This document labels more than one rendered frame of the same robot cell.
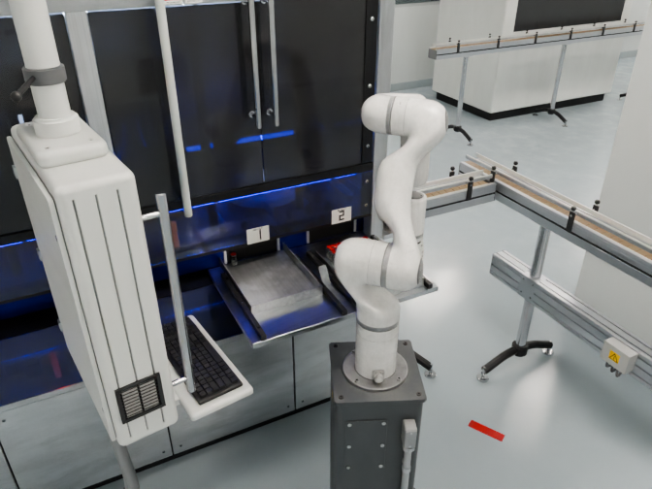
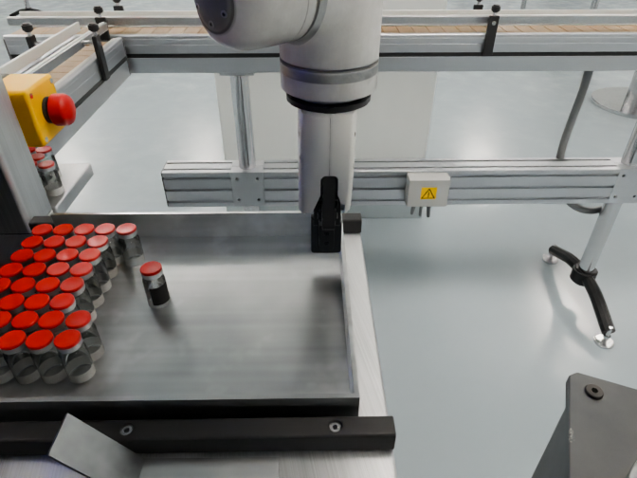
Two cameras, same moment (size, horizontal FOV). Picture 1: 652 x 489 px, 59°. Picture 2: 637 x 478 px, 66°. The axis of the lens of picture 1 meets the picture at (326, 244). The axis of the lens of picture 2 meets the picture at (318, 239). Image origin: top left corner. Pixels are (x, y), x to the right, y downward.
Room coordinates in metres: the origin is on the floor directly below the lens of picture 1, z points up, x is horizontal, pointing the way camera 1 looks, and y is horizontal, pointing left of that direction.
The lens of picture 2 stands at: (1.50, 0.11, 1.23)
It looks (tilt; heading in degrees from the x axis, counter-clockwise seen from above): 36 degrees down; 296
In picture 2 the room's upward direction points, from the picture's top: straight up
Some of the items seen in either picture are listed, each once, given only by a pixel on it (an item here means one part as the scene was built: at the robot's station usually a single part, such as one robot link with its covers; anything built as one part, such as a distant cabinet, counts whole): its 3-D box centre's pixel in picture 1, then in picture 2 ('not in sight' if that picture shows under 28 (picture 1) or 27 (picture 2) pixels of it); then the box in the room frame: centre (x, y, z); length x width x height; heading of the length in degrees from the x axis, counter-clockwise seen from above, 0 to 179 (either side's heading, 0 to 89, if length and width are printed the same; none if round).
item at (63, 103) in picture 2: not in sight; (57, 109); (2.06, -0.29, 0.99); 0.04 x 0.04 x 0.04; 27
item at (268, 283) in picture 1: (269, 276); not in sight; (1.73, 0.20, 0.90); 0.34 x 0.26 x 0.04; 27
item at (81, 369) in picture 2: not in sight; (75, 357); (1.80, -0.05, 0.90); 0.02 x 0.02 x 0.05
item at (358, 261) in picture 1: (368, 280); not in sight; (1.29, -0.11, 1.16); 0.19 x 0.12 x 0.24; 71
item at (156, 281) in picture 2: not in sight; (155, 285); (1.80, -0.15, 0.90); 0.02 x 0.02 x 0.04
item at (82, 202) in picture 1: (93, 274); not in sight; (1.28, 0.62, 1.19); 0.50 x 0.19 x 0.78; 35
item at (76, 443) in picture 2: (330, 281); (172, 456); (1.67, -0.02, 0.91); 0.14 x 0.03 x 0.06; 26
